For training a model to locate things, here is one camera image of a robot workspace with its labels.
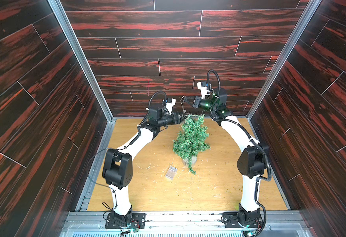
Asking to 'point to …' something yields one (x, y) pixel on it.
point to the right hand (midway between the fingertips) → (186, 97)
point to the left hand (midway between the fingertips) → (187, 116)
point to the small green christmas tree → (192, 139)
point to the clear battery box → (171, 172)
